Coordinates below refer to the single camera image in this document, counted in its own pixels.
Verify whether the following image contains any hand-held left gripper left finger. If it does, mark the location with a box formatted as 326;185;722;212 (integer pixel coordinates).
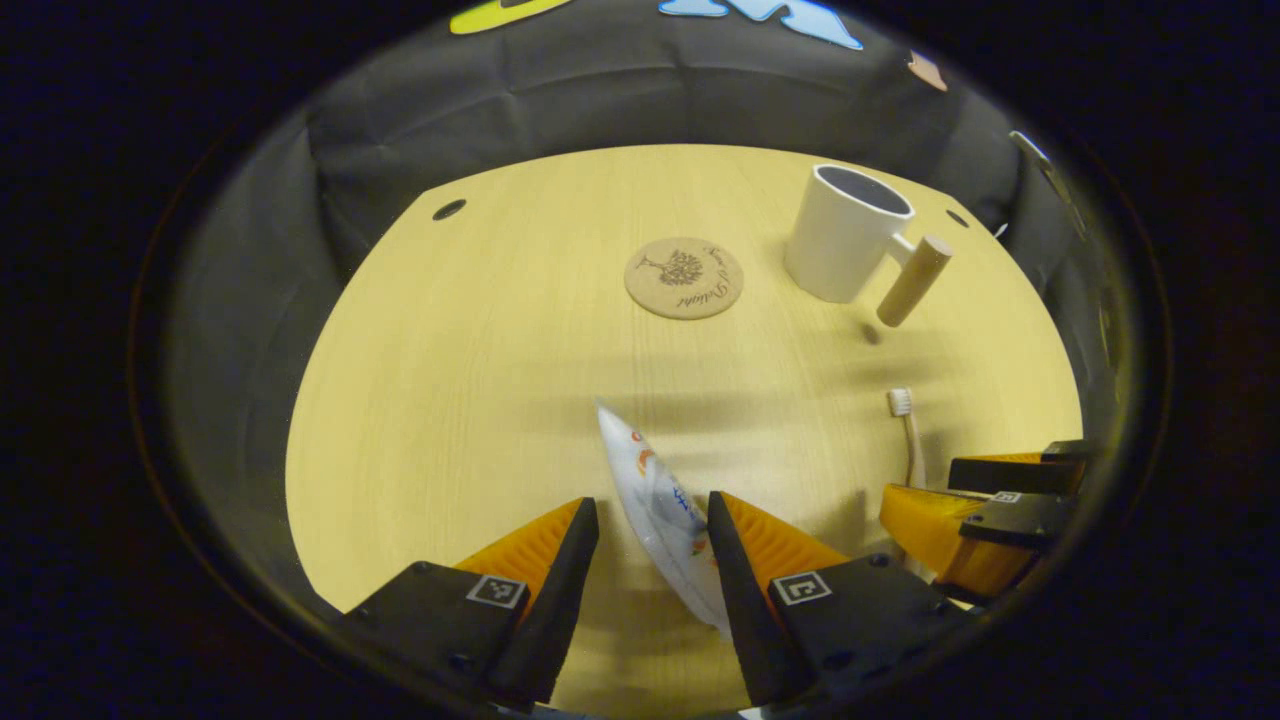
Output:
340;497;601;711

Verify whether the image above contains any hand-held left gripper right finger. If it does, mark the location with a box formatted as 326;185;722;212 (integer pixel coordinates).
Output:
706;490;977;711

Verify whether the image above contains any wooden toothbrush with white bristles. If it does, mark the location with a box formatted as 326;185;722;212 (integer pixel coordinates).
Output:
887;388;929;491

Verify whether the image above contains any white toothpaste tube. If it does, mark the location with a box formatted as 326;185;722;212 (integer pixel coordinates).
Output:
597;400;732;639

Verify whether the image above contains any white cup with wooden handle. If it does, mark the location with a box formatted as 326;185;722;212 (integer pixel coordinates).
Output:
784;164;954;329

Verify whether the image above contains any round wooden coaster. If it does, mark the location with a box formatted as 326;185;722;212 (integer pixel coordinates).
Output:
624;237;745;321

